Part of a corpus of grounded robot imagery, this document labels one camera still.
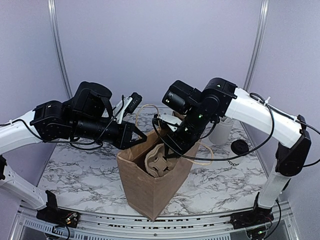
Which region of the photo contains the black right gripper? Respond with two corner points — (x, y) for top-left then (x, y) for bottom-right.
(163, 105), (212, 159)

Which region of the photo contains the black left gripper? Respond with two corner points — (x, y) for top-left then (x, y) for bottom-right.
(71, 115), (148, 150)

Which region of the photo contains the single cardboard cup carrier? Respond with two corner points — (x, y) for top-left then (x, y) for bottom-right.
(144, 143), (178, 178)

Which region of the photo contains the brown paper bag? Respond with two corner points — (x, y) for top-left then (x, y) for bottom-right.
(116, 129), (201, 222)

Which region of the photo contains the white paper coffee cup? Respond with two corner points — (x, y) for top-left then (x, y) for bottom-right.
(227, 154), (244, 167)

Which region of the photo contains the black cup lid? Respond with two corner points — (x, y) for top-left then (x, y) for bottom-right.
(229, 139), (249, 158)

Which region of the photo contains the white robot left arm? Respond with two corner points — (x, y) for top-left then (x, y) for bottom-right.
(0, 81), (147, 228)

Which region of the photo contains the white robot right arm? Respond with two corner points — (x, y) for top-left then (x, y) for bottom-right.
(162, 77), (312, 224)

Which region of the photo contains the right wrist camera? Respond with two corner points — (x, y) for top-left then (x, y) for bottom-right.
(152, 113), (182, 132)

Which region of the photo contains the aluminium front rail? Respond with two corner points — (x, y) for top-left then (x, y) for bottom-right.
(9, 201), (301, 240)

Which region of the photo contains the left aluminium frame post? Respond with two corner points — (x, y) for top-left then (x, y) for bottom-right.
(47, 0), (73, 99)

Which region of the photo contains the aluminium frame post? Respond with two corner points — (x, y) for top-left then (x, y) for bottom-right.
(47, 0), (73, 99)
(244, 0), (270, 91)

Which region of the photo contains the right aluminium frame post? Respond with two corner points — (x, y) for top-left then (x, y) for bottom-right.
(244, 0), (270, 91)

